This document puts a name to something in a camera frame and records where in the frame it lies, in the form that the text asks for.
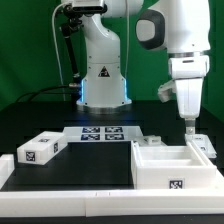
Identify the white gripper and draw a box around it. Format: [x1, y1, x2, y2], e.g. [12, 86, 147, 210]
[168, 55, 210, 135]

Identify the white cabinet door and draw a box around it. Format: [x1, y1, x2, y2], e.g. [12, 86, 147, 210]
[136, 135, 165, 146]
[185, 134, 217, 159]

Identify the white cabinet body box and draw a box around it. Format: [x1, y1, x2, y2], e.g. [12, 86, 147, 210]
[131, 142, 217, 189]

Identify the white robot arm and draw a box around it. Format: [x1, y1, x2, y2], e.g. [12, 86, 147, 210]
[61, 0, 210, 135]

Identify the white cabinet top block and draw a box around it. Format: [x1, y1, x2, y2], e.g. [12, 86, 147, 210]
[17, 131, 68, 165]

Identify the white U-shaped fence frame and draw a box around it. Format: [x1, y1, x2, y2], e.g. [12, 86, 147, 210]
[0, 154, 224, 217]

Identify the white marker base plate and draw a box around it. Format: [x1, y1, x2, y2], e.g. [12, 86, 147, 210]
[63, 126, 142, 142]

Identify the black cable on table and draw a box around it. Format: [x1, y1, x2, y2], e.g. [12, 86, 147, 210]
[15, 83, 82, 103]

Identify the white cable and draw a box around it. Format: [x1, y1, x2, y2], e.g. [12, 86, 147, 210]
[51, 2, 68, 101]

